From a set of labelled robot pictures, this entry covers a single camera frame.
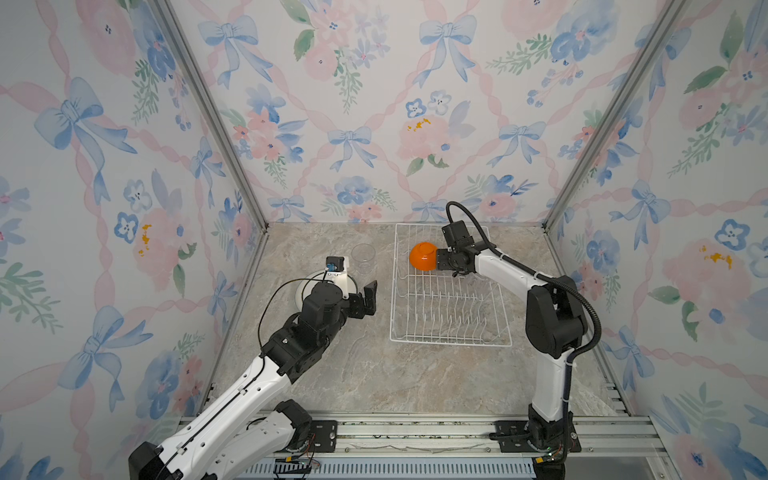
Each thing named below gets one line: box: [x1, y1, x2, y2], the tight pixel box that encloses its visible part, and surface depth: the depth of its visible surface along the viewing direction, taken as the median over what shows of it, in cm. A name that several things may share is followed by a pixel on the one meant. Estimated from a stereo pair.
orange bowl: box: [410, 242, 438, 271], surface depth 107 cm
